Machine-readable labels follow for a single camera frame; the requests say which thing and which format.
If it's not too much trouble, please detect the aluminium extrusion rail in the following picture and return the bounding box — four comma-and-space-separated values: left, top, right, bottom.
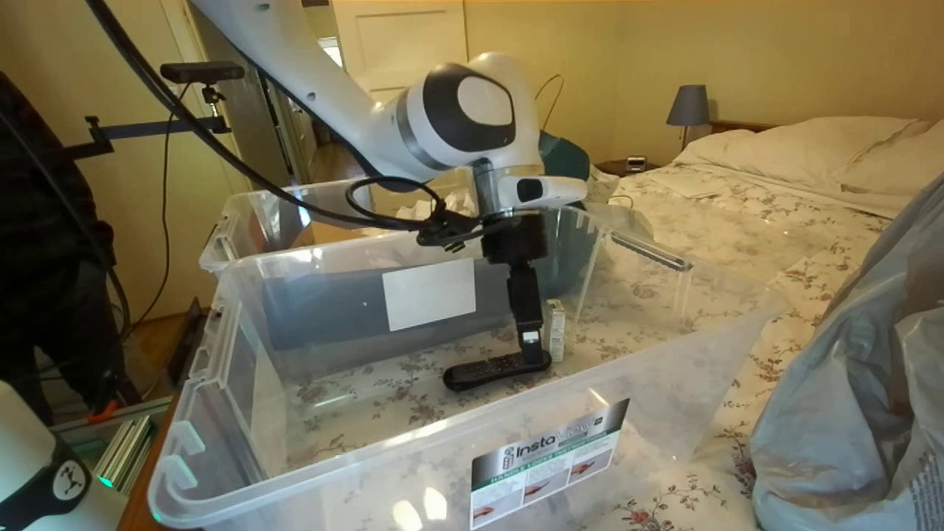
92, 409, 157, 496

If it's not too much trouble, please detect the grey blue clothing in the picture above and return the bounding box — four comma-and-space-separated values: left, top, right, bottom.
747, 171, 944, 531

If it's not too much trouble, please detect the white pillow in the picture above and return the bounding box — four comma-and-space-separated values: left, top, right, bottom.
675, 115, 926, 195
839, 115, 944, 199

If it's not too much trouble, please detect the small clear plastic bag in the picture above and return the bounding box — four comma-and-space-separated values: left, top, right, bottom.
542, 294, 569, 366

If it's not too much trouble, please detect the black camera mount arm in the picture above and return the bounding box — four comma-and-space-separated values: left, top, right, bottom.
61, 111, 233, 159

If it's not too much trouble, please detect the wooden headboard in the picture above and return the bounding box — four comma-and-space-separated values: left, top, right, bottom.
709, 115, 780, 136

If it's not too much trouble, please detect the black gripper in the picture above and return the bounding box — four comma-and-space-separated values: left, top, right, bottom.
482, 213, 550, 348

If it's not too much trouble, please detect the thin black cable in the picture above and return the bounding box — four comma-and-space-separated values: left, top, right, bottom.
126, 83, 196, 326

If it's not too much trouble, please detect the white device with black band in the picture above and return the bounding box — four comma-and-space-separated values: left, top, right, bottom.
0, 379, 126, 531

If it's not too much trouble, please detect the black remote control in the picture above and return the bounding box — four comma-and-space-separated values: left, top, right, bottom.
441, 348, 556, 394

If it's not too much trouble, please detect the wooden bed frame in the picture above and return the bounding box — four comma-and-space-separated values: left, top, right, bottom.
120, 320, 202, 531

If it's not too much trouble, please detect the black padded handle bar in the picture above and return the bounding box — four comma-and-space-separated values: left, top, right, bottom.
159, 59, 249, 86

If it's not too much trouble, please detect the grey table lamp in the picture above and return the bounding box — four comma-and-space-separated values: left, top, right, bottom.
665, 83, 713, 151

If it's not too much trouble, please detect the white panel door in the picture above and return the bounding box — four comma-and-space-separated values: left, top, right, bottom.
327, 0, 476, 99

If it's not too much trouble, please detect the thick black cable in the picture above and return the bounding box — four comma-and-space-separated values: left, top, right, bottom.
87, 0, 497, 252

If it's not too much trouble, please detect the teal fabric bag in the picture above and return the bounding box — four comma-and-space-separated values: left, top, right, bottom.
535, 71, 597, 186

